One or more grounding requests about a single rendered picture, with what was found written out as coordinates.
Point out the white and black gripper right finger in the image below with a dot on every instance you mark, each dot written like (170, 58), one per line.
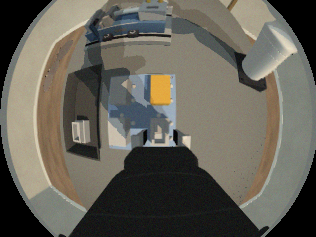
(181, 139)

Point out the yellow rectangular block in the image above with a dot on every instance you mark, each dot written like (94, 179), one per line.
(160, 90)

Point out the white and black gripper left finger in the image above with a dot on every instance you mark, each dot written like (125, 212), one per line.
(139, 139)

